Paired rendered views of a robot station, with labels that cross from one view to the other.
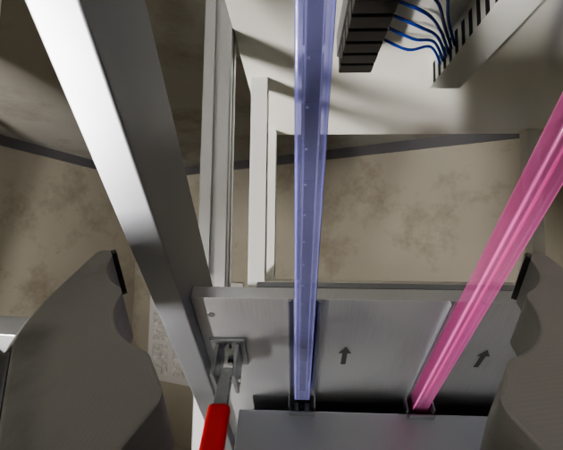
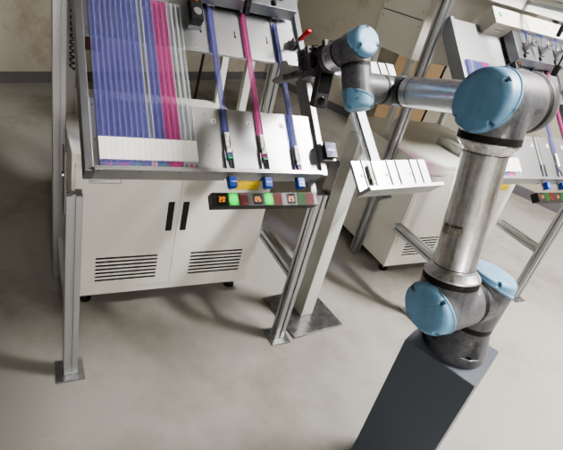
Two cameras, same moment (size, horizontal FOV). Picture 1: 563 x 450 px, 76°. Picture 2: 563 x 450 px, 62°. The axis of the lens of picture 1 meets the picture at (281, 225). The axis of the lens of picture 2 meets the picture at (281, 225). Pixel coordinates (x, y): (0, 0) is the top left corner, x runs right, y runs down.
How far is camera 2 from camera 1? 138 cm
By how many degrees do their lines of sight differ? 37
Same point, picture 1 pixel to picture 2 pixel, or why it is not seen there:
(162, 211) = (305, 87)
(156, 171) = (305, 95)
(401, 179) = (1, 39)
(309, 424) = (273, 14)
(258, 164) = (246, 87)
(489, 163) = not seen: outside the picture
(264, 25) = not seen: hidden behind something
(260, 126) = (242, 104)
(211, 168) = (273, 90)
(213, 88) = not seen: hidden behind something
